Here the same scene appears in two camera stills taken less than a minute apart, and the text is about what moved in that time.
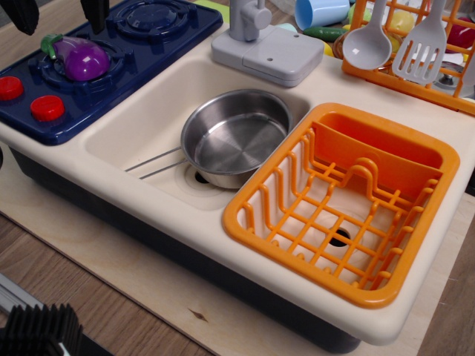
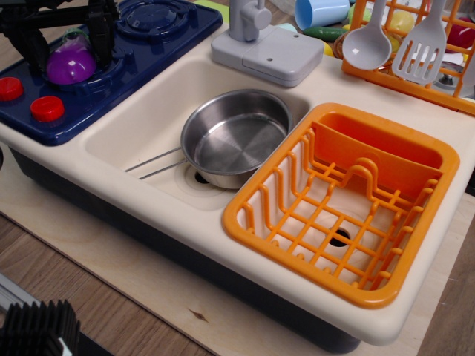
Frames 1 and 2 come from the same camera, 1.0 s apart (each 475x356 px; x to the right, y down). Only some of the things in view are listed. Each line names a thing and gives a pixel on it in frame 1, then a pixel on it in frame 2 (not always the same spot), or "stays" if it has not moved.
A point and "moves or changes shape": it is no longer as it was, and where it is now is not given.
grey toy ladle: [369, 47] stays
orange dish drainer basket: [348, 201] stays
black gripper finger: [24, 14] -> [34, 48]
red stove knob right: [47, 108] stays
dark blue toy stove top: [145, 39] stays
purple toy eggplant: [82, 59] moves or changes shape
